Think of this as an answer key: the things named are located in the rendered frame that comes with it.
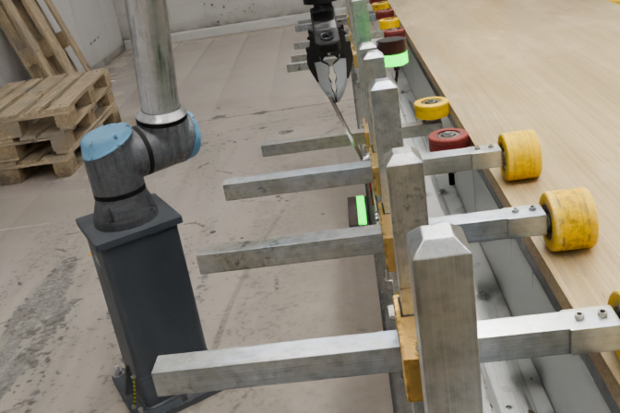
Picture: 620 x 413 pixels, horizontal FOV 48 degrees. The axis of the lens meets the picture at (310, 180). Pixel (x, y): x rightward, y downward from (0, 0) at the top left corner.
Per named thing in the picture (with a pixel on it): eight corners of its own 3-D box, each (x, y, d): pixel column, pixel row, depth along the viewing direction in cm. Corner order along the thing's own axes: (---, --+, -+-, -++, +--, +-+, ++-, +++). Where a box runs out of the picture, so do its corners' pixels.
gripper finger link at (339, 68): (351, 94, 143) (344, 50, 140) (351, 101, 138) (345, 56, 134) (336, 96, 143) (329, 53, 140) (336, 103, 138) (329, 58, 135)
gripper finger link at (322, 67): (336, 96, 143) (329, 52, 140) (336, 103, 138) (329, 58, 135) (321, 98, 144) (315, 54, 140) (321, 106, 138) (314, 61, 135)
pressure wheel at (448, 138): (435, 194, 140) (430, 140, 135) (430, 179, 147) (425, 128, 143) (475, 189, 139) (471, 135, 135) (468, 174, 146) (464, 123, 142)
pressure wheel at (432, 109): (439, 152, 161) (435, 105, 157) (411, 148, 166) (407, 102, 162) (458, 141, 166) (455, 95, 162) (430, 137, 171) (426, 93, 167)
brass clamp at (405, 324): (401, 404, 66) (396, 360, 64) (389, 324, 78) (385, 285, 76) (467, 397, 65) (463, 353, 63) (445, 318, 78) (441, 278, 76)
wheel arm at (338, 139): (263, 160, 167) (260, 144, 165) (264, 156, 170) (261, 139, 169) (443, 137, 164) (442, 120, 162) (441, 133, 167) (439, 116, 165)
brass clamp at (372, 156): (372, 196, 112) (368, 168, 110) (367, 167, 124) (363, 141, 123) (410, 192, 111) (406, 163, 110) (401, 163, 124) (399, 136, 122)
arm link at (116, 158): (83, 191, 202) (67, 134, 196) (136, 171, 212) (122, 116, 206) (106, 202, 191) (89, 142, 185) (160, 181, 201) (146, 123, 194)
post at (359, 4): (375, 191, 173) (351, -3, 156) (374, 185, 177) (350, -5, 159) (388, 189, 173) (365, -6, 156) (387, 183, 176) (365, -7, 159)
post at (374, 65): (392, 309, 128) (362, 54, 111) (390, 299, 131) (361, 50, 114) (411, 307, 128) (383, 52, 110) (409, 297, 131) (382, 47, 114)
